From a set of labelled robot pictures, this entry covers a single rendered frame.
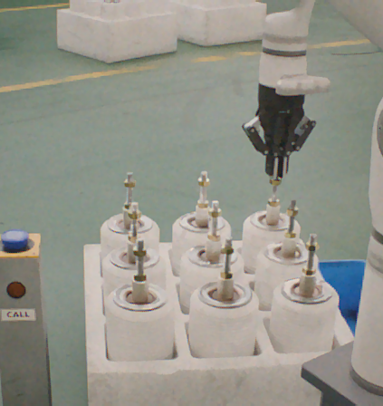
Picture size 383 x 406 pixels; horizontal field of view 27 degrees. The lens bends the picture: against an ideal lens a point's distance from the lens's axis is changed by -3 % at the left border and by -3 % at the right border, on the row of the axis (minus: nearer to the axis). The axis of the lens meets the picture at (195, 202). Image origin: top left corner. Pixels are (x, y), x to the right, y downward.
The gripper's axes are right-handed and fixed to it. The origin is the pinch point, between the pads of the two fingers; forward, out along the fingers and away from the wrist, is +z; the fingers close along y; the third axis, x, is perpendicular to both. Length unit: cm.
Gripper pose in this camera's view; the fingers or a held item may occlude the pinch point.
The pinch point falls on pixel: (276, 166)
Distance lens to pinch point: 132.0
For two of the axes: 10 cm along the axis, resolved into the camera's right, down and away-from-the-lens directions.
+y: -9.0, 1.4, -4.0
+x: 4.3, 3.7, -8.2
